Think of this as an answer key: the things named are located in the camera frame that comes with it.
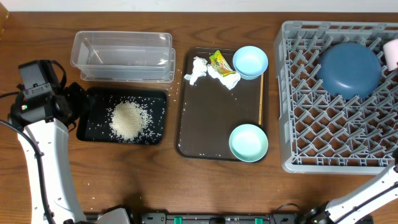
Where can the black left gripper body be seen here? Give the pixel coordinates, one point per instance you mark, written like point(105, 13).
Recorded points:
point(74, 105)

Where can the pile of rice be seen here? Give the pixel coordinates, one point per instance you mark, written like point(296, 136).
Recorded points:
point(137, 120)

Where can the dark blue plate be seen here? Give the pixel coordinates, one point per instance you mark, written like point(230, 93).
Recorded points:
point(349, 70)

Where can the pink cup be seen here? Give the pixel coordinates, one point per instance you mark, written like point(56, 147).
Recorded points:
point(390, 50)

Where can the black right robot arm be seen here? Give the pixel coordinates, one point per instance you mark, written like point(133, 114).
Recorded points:
point(374, 194)

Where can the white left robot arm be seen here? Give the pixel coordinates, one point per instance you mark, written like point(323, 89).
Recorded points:
point(41, 115)

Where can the grey dishwasher rack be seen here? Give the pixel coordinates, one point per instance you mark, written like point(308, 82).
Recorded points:
point(321, 133)

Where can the black rectangular tray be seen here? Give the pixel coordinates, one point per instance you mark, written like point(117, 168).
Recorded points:
point(94, 125)

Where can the clear plastic bin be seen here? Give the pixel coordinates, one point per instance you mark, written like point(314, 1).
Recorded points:
point(121, 56)

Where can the crumpled white tissue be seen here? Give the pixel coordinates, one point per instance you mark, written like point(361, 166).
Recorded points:
point(199, 70)

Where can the brown serving tray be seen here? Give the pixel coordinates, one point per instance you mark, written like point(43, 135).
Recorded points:
point(208, 112)

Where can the yellow green snack wrapper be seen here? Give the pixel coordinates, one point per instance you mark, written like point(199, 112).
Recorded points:
point(219, 63)

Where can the crumpled white napkin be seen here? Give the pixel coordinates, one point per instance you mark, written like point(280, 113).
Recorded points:
point(229, 81)

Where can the mint green bowl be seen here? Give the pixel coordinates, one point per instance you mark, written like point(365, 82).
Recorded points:
point(248, 143)

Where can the light blue bowl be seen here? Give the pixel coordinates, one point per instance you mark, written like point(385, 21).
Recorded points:
point(250, 62)

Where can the wooden chopstick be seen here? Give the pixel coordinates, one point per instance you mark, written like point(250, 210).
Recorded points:
point(261, 99)

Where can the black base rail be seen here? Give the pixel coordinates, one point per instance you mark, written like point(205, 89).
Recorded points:
point(162, 218)

